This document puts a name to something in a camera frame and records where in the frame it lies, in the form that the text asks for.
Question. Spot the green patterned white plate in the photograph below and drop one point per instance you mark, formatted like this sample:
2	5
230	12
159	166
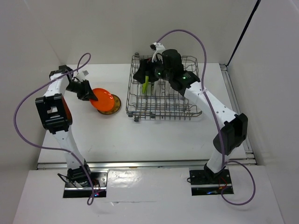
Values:
155	88

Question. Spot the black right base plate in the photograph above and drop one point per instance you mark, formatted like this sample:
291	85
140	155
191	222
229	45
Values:
201	186

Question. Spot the aluminium rail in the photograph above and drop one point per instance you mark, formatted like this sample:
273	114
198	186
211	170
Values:
139	164
250	157

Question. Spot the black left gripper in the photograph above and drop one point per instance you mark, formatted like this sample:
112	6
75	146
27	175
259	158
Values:
87	93

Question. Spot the yellow brown patterned plate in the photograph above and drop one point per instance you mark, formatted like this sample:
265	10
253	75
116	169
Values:
116	107

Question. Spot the aluminium right side rail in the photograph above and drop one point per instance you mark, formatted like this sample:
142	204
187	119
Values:
250	157

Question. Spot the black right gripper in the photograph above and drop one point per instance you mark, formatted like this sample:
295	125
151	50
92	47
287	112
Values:
147	65

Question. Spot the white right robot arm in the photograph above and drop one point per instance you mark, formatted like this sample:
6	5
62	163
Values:
231	127

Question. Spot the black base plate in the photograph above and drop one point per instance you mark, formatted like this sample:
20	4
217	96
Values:
201	186
76	190

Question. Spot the lime green plate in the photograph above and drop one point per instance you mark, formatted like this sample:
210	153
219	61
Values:
145	85

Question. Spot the orange plate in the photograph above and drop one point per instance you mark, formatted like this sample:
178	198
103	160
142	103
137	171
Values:
105	100

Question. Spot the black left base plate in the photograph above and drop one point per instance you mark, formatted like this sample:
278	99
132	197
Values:
76	190

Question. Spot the aluminium front rail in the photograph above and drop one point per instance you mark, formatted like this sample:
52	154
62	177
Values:
139	164

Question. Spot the black corner pole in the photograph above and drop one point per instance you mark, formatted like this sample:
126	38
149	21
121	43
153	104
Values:
253	11

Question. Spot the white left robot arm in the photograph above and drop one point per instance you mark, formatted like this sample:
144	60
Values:
56	118

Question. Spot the grey wire dish rack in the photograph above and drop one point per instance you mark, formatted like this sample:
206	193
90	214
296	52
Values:
160	107

